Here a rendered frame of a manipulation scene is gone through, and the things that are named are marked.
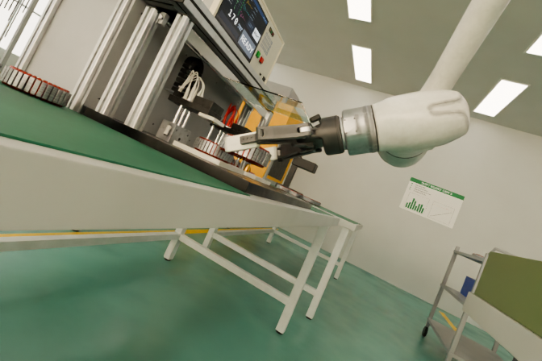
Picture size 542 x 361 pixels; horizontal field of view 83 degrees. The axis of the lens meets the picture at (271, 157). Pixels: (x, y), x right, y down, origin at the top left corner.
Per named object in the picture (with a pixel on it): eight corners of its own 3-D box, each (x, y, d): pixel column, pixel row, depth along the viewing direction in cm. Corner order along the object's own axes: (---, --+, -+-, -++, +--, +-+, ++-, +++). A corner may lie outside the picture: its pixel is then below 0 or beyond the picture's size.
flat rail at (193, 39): (267, 120, 127) (269, 114, 128) (181, 33, 70) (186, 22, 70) (264, 119, 128) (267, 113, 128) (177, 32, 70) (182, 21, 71)
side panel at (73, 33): (83, 114, 74) (140, -1, 76) (72, 110, 71) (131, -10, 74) (19, 84, 84) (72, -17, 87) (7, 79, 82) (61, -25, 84)
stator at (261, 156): (272, 172, 68) (278, 157, 68) (254, 163, 57) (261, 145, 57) (231, 155, 72) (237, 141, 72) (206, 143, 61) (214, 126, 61)
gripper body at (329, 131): (342, 122, 64) (299, 130, 66) (338, 107, 56) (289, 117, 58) (348, 156, 62) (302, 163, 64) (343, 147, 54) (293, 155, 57)
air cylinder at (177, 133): (184, 148, 90) (192, 131, 91) (168, 142, 83) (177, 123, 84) (171, 143, 92) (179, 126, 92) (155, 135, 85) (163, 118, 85)
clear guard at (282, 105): (321, 143, 119) (327, 129, 120) (310, 123, 97) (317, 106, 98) (252, 117, 131) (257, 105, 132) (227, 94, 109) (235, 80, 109)
